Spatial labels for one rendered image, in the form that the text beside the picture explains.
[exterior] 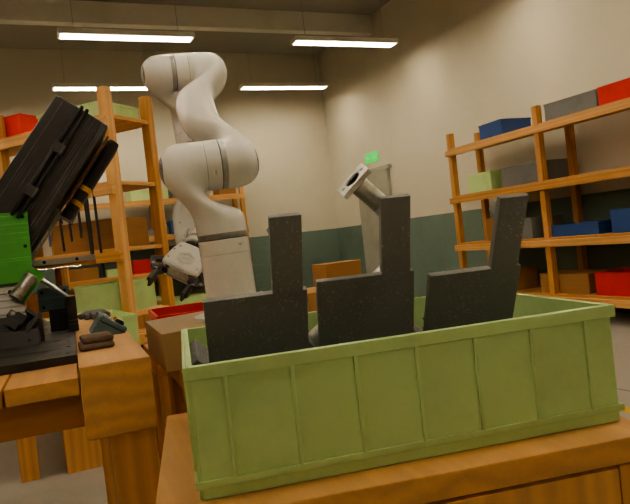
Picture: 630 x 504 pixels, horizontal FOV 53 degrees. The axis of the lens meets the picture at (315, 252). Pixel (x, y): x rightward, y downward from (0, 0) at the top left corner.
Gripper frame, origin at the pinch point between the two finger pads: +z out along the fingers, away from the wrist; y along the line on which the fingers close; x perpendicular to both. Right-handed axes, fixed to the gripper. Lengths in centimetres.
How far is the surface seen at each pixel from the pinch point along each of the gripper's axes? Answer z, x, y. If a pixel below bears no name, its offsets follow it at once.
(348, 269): -538, 442, 51
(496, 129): -566, 186, 132
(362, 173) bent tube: 26, -72, 35
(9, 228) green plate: -9, 17, -53
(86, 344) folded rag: 21.7, 5.0, -8.5
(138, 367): 31.3, -10.5, 8.7
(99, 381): 36.9, -8.7, 3.4
